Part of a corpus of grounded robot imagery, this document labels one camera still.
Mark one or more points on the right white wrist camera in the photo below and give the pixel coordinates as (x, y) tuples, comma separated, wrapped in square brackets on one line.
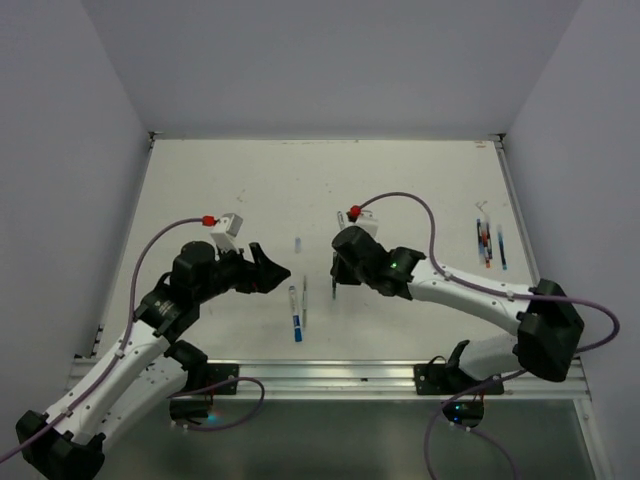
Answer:
[(368, 222)]

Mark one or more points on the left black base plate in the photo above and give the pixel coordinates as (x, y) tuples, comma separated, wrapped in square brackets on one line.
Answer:
[(221, 376)]

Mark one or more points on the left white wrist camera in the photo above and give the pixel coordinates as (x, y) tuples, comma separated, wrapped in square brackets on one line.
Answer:
[(225, 231)]

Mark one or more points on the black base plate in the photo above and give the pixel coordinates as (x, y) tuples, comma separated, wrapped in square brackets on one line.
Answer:
[(221, 376), (430, 380)]

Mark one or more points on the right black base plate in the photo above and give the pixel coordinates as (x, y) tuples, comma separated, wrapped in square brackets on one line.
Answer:
[(430, 380)]

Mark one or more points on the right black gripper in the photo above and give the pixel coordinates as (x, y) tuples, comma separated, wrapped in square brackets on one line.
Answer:
[(339, 275)]

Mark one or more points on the clear slim pen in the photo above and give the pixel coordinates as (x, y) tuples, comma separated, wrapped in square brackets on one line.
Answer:
[(341, 220)]

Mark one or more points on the blue pen at right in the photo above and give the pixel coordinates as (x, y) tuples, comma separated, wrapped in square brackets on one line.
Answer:
[(479, 232)]

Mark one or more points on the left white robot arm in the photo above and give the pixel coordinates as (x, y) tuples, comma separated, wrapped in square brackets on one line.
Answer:
[(148, 361)]

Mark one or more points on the blue white pen far right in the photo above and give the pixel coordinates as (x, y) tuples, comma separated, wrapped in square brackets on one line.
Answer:
[(502, 251)]

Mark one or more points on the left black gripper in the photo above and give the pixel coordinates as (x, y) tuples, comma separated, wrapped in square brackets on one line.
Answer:
[(260, 275)]

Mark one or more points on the clear grey pen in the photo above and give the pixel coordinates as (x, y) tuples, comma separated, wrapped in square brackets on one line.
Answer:
[(304, 302)]

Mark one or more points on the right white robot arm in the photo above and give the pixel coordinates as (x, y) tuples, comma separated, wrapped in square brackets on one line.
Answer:
[(540, 330)]

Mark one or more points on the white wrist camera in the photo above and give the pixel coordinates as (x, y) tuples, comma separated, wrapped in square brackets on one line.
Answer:
[(368, 222), (225, 231)]

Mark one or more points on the aluminium front rail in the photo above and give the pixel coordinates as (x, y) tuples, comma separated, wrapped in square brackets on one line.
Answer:
[(383, 380)]

